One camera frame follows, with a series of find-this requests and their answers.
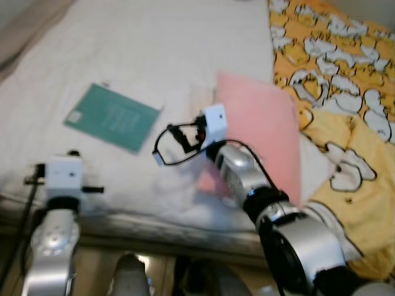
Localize pink embroidered pillow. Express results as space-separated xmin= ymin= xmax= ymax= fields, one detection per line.
xmin=197 ymin=71 xmax=303 ymax=207

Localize thick teal paperback book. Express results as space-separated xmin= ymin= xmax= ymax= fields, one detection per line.
xmin=64 ymin=82 xmax=164 ymax=154

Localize white quilted mattress pad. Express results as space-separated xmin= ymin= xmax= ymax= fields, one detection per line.
xmin=0 ymin=0 xmax=309 ymax=229

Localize grey quilted mattress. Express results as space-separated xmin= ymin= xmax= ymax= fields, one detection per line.
xmin=0 ymin=191 xmax=272 ymax=250

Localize yellow cartoon print duvet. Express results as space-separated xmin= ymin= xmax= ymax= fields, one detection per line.
xmin=268 ymin=0 xmax=395 ymax=281

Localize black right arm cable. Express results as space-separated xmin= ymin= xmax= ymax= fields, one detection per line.
xmin=152 ymin=123 xmax=272 ymax=186

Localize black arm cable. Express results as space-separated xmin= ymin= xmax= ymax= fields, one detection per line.
xmin=152 ymin=123 xmax=272 ymax=186
xmin=0 ymin=179 xmax=38 ymax=290

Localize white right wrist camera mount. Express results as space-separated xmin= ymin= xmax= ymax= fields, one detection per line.
xmin=202 ymin=104 xmax=229 ymax=147

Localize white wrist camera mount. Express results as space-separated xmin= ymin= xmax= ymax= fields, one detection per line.
xmin=202 ymin=104 xmax=229 ymax=147
xmin=44 ymin=155 xmax=84 ymax=199

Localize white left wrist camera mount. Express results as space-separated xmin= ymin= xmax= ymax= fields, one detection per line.
xmin=44 ymin=155 xmax=84 ymax=199

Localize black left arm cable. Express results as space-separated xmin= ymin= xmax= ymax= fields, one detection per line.
xmin=0 ymin=179 xmax=38 ymax=290

